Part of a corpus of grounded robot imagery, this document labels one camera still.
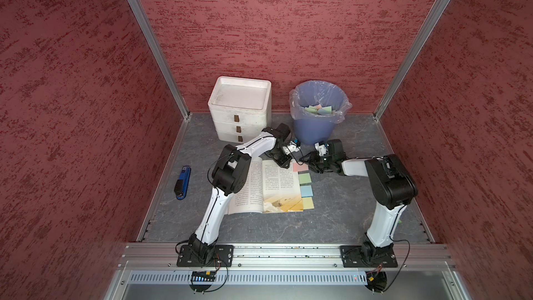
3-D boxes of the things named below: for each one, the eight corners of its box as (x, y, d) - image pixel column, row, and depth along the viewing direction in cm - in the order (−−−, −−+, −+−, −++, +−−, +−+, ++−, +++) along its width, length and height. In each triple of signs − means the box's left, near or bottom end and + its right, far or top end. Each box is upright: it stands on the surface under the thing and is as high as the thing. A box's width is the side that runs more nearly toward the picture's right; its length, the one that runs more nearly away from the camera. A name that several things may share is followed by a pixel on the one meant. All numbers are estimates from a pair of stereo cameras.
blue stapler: (175, 199, 90) (171, 195, 86) (184, 170, 99) (181, 165, 95) (184, 199, 90) (180, 195, 86) (193, 170, 99) (189, 165, 95)
